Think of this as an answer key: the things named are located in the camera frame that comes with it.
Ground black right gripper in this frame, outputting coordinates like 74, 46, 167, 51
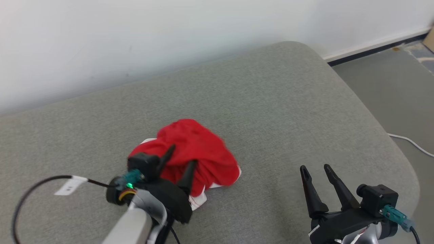
299, 164, 386, 244

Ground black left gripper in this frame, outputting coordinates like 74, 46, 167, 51
136, 144, 198, 225

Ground red shorts with white trim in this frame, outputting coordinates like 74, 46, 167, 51
128, 119, 242, 211

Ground grey fabric sofa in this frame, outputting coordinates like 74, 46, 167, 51
0, 41, 421, 244

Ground brown cardboard box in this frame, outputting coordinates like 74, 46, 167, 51
422, 25, 434, 53

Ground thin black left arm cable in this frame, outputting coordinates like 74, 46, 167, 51
169, 225, 181, 244

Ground white floor cable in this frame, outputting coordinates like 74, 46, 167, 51
388, 133, 434, 158

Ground white cable label tag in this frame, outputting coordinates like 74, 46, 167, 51
54, 175, 88, 196

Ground white black wall skirting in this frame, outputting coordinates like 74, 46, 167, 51
324, 27, 433, 66

